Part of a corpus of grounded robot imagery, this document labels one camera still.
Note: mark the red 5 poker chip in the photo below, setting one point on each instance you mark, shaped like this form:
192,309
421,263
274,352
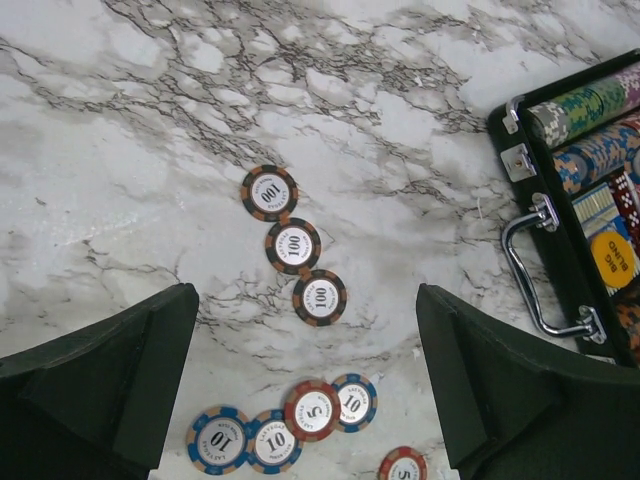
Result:
312,410
403,463

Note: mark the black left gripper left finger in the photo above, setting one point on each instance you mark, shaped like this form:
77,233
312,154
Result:
96,403

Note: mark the yellow big blind button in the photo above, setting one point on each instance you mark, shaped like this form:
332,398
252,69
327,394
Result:
616,260

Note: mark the blue 10 poker chip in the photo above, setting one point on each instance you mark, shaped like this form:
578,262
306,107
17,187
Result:
358,400
272,448
217,440

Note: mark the red die in case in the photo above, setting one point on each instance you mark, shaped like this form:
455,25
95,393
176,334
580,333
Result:
624,192

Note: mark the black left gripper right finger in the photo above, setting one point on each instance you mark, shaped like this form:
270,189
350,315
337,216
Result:
514,406

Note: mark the brown 100 poker chip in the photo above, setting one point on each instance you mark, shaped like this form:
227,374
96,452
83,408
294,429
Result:
269,193
319,298
293,246

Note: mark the black poker chip case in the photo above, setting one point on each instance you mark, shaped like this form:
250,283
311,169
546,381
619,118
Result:
571,152

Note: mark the blue playing card deck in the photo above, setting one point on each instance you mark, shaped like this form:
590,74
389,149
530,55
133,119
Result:
595,210

